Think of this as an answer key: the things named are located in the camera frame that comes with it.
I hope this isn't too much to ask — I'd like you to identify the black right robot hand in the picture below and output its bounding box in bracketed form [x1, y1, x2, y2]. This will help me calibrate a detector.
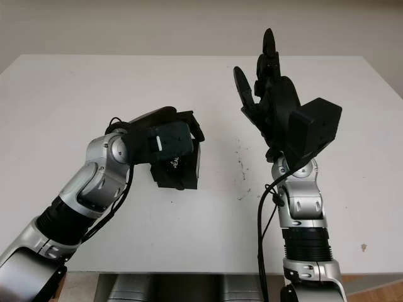
[232, 28, 302, 161]

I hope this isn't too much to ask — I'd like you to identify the black RealSense box lid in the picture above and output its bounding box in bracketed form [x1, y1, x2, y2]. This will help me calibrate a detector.
[150, 141, 202, 190]

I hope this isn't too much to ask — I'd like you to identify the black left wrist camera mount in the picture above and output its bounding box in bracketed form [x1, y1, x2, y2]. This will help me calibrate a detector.
[146, 121, 195, 162]

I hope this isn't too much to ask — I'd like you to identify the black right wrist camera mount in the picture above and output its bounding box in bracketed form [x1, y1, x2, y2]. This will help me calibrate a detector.
[288, 97, 343, 172]

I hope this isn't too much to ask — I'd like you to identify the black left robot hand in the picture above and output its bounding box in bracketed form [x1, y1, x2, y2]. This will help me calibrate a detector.
[121, 106, 207, 164]

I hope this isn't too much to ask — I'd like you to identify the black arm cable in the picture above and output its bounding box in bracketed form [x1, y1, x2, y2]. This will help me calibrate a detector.
[257, 169, 303, 302]
[80, 116, 135, 245]

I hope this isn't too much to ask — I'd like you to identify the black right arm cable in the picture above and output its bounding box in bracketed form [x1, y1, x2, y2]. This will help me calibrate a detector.
[257, 169, 303, 302]

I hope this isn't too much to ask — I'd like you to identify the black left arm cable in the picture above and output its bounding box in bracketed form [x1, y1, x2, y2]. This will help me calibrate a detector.
[80, 116, 135, 245]

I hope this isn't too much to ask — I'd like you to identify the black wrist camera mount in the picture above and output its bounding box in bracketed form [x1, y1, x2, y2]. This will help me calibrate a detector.
[288, 97, 343, 172]
[146, 121, 195, 162]

